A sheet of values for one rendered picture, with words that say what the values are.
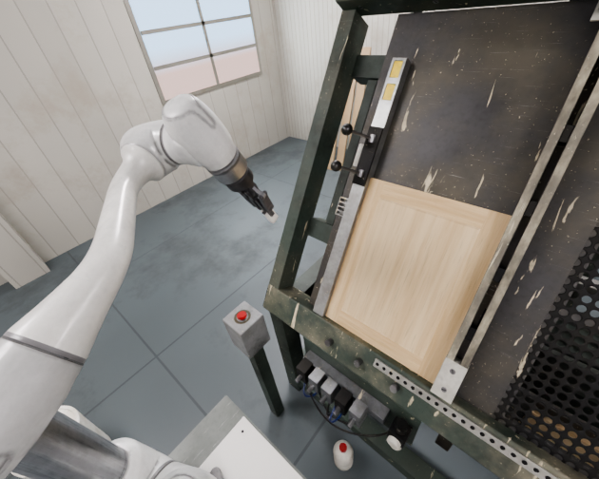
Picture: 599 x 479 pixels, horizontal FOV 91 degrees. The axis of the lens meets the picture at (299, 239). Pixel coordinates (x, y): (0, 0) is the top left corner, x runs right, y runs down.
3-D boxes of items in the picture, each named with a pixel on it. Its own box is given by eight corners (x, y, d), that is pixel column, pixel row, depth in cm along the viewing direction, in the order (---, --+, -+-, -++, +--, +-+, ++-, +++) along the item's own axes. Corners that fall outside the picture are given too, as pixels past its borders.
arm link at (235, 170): (220, 140, 74) (233, 156, 78) (198, 167, 72) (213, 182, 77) (243, 145, 69) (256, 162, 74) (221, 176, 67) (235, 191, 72)
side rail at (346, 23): (284, 279, 141) (268, 283, 132) (356, 27, 114) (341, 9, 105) (293, 285, 138) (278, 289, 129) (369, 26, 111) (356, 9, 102)
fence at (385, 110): (318, 308, 122) (312, 310, 119) (396, 63, 99) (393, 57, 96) (327, 314, 119) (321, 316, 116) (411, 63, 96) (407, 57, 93)
